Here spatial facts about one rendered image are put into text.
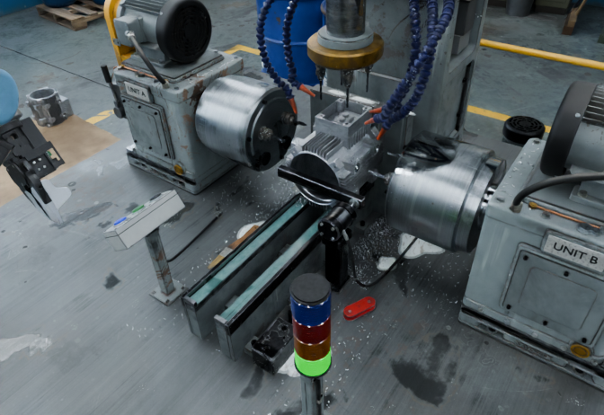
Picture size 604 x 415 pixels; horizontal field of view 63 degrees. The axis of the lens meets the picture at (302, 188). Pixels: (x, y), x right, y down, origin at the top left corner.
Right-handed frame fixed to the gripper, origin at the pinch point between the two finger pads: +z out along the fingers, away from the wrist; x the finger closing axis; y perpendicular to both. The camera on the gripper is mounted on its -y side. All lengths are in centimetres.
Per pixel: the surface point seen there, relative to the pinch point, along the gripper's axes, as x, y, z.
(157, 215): -3.6, 17.5, 10.7
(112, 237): -0.4, 7.5, 9.6
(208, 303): -7.3, 14.2, 32.9
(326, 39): -34, 60, -5
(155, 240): 1.1, 15.7, 16.0
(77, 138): 213, 101, -20
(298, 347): -46, 5, 33
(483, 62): 81, 378, 82
